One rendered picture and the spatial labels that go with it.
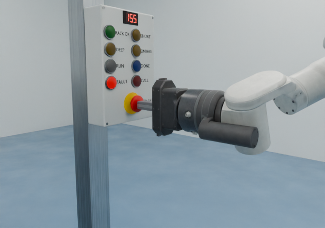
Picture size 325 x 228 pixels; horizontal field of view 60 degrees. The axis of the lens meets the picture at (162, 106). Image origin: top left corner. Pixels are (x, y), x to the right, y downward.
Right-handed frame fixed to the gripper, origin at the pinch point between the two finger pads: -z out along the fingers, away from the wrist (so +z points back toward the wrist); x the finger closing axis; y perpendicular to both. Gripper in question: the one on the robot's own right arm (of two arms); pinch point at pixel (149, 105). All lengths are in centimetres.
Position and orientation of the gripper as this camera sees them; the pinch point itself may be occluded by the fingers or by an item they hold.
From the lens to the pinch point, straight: 64.1
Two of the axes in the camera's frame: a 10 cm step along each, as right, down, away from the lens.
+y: -6.2, 1.1, -7.7
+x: 0.0, -9.9, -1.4
